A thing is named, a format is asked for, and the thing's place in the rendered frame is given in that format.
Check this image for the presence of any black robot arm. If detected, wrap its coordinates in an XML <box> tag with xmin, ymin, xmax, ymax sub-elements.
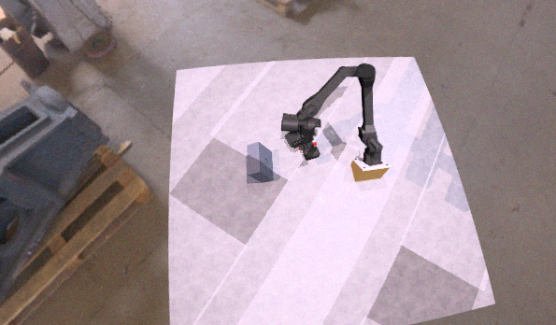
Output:
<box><xmin>281</xmin><ymin>63</ymin><xmax>383</xmax><ymax>166</ymax></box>

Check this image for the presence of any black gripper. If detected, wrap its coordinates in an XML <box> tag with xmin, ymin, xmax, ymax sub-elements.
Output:
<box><xmin>298</xmin><ymin>125</ymin><xmax>321</xmax><ymax>161</ymax></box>

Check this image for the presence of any grey panel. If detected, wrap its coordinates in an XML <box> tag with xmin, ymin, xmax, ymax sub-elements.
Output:
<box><xmin>246</xmin><ymin>142</ymin><xmax>274</xmax><ymax>183</ymax></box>

